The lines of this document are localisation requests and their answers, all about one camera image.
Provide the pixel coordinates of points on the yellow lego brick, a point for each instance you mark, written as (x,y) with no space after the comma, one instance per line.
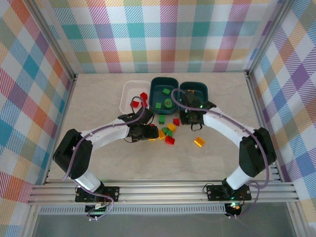
(152,139)
(199,142)
(171,127)
(190,91)
(161,135)

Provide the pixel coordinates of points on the red lego brick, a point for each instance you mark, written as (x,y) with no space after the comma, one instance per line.
(169,140)
(135,104)
(143,95)
(176,122)

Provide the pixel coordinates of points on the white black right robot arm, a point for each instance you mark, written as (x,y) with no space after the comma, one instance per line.
(227,126)

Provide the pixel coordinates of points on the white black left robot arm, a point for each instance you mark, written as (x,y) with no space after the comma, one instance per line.
(106,134)

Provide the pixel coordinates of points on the green oval printed lego brick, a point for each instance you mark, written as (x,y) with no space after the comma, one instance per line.
(168,103)

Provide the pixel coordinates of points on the teal plastic container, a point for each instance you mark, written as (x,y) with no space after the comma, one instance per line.
(158,97)
(200,90)

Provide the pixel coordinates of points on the white plastic container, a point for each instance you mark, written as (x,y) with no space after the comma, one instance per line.
(128,93)

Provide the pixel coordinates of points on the small black electronics board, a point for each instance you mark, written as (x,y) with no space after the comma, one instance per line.
(233,208)
(96,211)

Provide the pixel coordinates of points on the colourful plaid cloth backdrop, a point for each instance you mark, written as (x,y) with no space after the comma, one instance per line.
(19,98)
(296,98)
(158,29)

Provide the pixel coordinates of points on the wide aluminium base rail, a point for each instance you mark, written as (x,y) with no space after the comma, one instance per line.
(160,195)

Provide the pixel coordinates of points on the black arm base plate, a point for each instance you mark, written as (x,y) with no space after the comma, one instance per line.
(113,193)
(214,193)

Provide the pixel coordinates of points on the aluminium side rail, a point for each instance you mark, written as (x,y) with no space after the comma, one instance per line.
(63,121)
(263,123)

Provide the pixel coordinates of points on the aluminium frame post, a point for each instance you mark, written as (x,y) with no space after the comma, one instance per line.
(54,37)
(266,37)

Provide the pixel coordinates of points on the aluminium frame leg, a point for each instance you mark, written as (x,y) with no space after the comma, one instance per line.
(30,222)
(297,219)

